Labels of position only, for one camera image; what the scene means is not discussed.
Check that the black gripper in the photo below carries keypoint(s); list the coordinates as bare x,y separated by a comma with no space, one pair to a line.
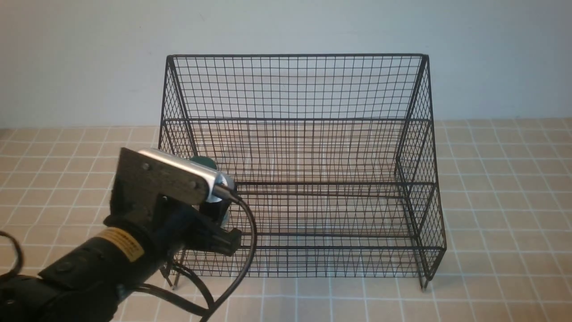
154,213

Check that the green-capped seasoning bottle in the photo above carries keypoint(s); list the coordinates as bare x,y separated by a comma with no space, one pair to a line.
213,207

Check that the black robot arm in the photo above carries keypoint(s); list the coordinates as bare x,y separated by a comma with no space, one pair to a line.
82,287

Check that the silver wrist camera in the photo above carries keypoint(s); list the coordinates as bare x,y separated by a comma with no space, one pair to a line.
211,175

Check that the black wire mesh rack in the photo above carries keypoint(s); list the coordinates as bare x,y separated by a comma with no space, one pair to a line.
334,153

